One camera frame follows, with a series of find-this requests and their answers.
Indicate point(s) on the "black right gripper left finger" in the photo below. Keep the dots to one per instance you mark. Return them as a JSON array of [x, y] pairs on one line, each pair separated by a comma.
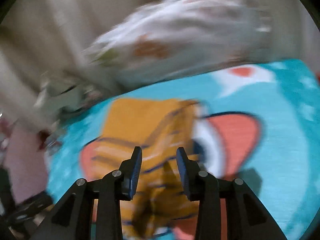
[[71, 217]]

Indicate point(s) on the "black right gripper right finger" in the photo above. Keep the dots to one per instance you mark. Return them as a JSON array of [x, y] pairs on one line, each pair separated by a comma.
[[246, 216]]

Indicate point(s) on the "mustard striped knit sweater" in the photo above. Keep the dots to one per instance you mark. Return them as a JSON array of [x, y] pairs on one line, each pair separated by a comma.
[[159, 128]]

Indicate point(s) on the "clear glass jar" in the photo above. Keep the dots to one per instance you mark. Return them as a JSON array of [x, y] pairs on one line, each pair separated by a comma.
[[49, 142]]

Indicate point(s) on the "turquoise star cartoon blanket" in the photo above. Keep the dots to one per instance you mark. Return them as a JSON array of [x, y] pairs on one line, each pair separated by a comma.
[[267, 116]]

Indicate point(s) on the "cream crane embroidered cushion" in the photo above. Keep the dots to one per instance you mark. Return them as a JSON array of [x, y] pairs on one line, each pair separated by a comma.
[[65, 95]]

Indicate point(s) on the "beige curtain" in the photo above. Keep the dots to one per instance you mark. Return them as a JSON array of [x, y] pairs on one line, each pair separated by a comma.
[[49, 36]]

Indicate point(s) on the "white floral pillow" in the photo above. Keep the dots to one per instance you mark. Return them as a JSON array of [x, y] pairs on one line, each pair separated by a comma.
[[177, 38]]

